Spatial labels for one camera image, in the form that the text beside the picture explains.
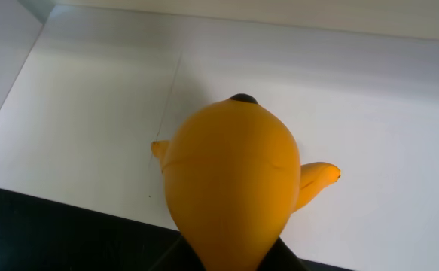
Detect yellow rubber duck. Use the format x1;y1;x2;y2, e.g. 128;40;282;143
151;93;342;271

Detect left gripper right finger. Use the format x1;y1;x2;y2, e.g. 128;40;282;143
256;238;311;271

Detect white shelf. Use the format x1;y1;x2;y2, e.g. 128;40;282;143
0;0;439;271

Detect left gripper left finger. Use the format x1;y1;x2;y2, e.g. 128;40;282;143
149;235;207;271

